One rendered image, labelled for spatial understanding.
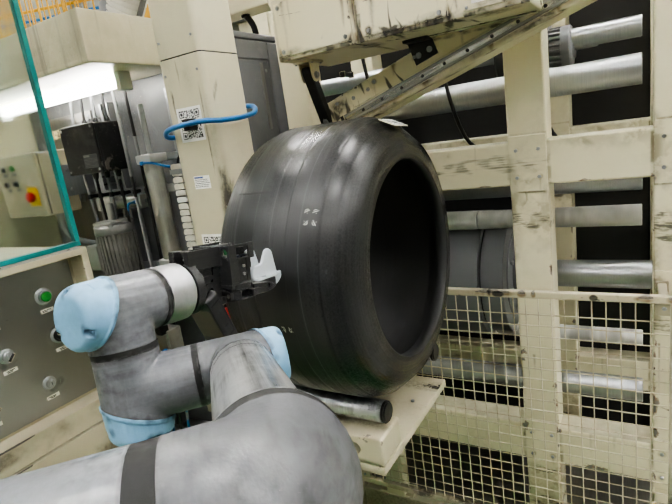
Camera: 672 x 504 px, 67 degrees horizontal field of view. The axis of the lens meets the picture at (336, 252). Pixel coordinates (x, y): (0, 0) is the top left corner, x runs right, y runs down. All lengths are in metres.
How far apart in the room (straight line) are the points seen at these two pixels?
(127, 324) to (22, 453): 0.78
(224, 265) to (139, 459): 0.50
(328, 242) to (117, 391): 0.39
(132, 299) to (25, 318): 0.75
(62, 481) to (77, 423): 1.15
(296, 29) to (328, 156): 0.52
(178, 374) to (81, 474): 0.37
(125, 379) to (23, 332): 0.75
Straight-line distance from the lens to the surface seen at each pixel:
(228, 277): 0.72
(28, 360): 1.36
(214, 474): 0.23
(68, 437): 1.40
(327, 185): 0.85
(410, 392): 1.31
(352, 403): 1.07
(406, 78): 1.35
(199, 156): 1.21
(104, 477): 0.25
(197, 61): 1.19
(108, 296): 0.60
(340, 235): 0.83
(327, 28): 1.30
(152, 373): 0.62
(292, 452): 0.25
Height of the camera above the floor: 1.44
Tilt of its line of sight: 13 degrees down
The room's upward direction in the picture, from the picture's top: 8 degrees counter-clockwise
